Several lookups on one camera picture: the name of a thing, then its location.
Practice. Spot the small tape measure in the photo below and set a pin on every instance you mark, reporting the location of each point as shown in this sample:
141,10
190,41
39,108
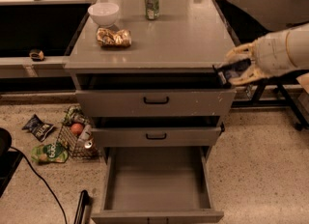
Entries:
36,55

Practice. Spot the white bottle in basket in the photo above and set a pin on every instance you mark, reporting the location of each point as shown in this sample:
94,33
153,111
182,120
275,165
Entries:
85,134

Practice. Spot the grey top drawer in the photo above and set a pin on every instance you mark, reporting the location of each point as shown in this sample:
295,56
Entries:
155,103

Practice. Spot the orange fruit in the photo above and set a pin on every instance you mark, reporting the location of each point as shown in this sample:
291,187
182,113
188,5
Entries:
76,129

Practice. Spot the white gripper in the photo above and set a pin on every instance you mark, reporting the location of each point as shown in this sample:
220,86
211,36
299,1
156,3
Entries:
271,53

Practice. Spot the grey bottom drawer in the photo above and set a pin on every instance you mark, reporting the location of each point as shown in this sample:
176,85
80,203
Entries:
167,185

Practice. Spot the grey middle drawer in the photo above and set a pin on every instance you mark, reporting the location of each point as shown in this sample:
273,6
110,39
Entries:
155,137

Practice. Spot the wire basket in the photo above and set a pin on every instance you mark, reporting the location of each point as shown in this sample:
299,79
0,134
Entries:
73,146

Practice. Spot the dark blue rxbar wrapper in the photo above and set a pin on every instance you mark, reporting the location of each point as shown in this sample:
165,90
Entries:
234,70

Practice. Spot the black device at left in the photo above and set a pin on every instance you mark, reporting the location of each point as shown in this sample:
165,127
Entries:
9,160

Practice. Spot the grey drawer cabinet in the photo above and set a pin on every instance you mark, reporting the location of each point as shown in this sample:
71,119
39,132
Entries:
175,52

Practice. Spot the white bowl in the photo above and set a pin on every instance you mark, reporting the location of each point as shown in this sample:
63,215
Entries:
104,14

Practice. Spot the black bar object on floor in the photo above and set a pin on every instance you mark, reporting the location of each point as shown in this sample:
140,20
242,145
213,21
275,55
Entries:
82,215

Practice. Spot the blue chip bag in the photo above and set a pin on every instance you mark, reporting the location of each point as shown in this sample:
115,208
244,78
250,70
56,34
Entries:
38,128

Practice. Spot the green snack bag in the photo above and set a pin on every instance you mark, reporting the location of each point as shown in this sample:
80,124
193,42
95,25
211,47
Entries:
50,153

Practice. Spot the brown snack bag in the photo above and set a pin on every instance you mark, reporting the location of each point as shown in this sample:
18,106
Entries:
110,38

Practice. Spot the green bag in basket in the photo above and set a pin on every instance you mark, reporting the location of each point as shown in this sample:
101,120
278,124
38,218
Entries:
73,115

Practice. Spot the grey drawer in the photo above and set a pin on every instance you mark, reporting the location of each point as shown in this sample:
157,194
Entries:
167,185
155,103
155,137

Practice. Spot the green soda can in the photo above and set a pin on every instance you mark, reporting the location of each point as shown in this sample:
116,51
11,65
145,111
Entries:
152,9

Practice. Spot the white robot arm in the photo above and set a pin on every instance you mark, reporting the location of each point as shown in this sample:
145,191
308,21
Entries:
298,48

